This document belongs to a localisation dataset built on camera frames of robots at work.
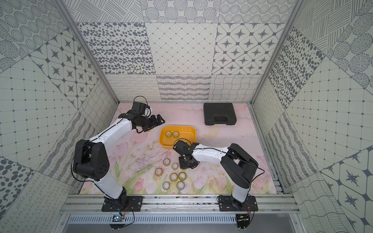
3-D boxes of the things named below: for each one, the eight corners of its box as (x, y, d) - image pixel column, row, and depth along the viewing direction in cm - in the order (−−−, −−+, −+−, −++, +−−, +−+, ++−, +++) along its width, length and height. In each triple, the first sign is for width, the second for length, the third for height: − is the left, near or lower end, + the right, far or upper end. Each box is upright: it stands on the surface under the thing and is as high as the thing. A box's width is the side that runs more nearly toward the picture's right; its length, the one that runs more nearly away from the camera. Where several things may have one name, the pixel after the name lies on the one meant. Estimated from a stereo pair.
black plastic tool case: (204, 124, 107) (205, 121, 104) (203, 106, 120) (203, 102, 117) (236, 125, 107) (237, 121, 104) (231, 106, 120) (232, 102, 117)
